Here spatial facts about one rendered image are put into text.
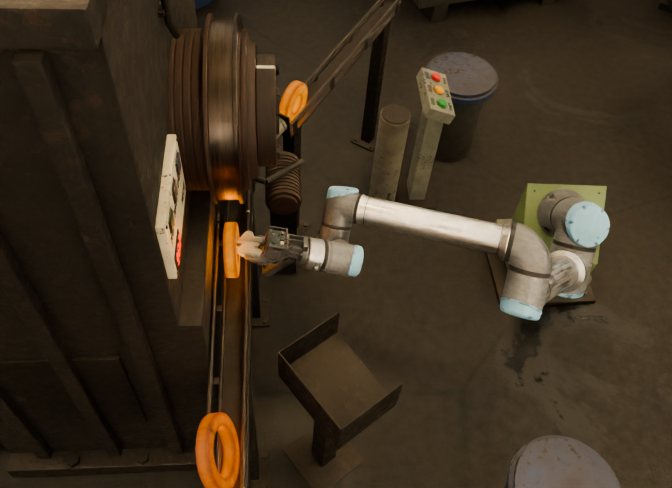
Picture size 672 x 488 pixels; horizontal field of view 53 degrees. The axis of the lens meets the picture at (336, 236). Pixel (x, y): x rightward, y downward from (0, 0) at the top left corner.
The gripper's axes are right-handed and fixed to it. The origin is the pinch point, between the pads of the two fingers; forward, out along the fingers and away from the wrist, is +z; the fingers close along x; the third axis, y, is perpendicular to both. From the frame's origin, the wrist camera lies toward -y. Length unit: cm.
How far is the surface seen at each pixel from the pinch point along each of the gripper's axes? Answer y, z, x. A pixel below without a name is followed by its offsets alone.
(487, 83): -7, -108, -113
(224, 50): 52, 14, -15
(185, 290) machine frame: 3.8, 11.7, 18.7
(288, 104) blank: 0, -17, -63
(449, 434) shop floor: -57, -92, 25
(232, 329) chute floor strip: -16.4, -4.4, 16.4
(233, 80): 50, 11, -7
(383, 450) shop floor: -64, -69, 30
